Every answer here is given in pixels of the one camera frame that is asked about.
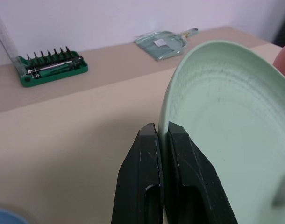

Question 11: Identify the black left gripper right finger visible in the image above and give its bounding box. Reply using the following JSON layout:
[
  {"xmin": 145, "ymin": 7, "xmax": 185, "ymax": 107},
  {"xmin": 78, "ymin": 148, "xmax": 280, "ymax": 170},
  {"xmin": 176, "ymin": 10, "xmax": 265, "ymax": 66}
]
[{"xmin": 167, "ymin": 121, "xmax": 238, "ymax": 224}]

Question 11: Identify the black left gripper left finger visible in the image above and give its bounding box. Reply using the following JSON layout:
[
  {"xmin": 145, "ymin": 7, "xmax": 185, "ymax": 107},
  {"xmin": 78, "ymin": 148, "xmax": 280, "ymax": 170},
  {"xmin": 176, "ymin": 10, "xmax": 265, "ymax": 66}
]
[{"xmin": 111, "ymin": 123, "xmax": 164, "ymax": 224}]

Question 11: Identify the green plate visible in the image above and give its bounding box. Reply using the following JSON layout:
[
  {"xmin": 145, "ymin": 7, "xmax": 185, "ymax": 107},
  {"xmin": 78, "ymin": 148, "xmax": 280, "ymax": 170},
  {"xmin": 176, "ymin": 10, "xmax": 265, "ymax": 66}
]
[{"xmin": 157, "ymin": 40, "xmax": 285, "ymax": 224}]

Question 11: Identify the blue plate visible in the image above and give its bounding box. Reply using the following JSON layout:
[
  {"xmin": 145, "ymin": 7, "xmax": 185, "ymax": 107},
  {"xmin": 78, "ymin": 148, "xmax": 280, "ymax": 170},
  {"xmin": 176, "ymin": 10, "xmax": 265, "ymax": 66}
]
[{"xmin": 0, "ymin": 203, "xmax": 30, "ymax": 224}]

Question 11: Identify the green dustpan in plastic bag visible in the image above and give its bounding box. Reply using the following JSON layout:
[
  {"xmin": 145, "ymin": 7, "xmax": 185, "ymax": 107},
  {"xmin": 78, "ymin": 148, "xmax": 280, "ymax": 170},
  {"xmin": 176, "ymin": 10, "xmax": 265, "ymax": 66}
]
[{"xmin": 135, "ymin": 28, "xmax": 199, "ymax": 62}]

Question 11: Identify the green screwdriver bit set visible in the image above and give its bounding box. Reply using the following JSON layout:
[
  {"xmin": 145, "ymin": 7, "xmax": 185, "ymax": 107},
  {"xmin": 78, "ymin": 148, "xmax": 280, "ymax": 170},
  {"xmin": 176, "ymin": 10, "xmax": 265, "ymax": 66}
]
[{"xmin": 14, "ymin": 46, "xmax": 89, "ymax": 88}]

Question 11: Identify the clear plastic case lid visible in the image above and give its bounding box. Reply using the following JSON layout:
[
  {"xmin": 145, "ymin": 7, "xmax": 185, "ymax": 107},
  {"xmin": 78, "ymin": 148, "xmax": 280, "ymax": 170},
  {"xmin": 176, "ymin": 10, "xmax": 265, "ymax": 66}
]
[{"xmin": 0, "ymin": 2, "xmax": 23, "ymax": 79}]

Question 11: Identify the dark object at wall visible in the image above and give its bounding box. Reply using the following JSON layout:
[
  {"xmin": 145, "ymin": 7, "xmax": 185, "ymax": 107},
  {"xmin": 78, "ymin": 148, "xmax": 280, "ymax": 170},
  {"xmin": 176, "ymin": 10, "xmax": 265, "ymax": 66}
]
[{"xmin": 272, "ymin": 0, "xmax": 285, "ymax": 47}]

